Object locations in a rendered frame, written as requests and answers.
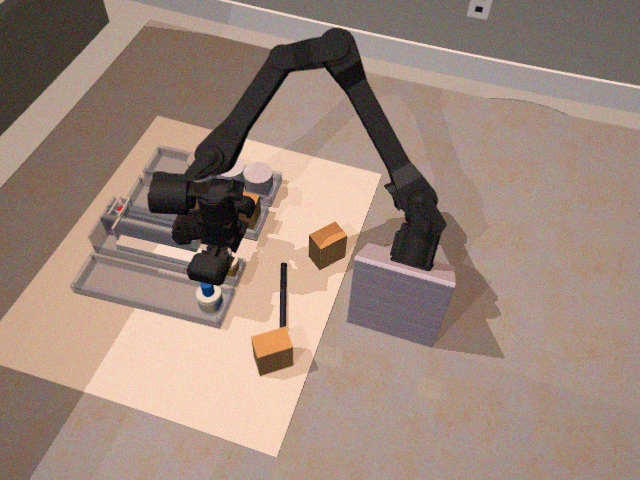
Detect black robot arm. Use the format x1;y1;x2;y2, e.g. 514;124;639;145
147;27;447;271

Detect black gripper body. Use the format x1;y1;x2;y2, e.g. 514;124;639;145
186;195;256;286

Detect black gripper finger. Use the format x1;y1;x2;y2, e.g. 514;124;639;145
202;250;235;271
229;220;249;254

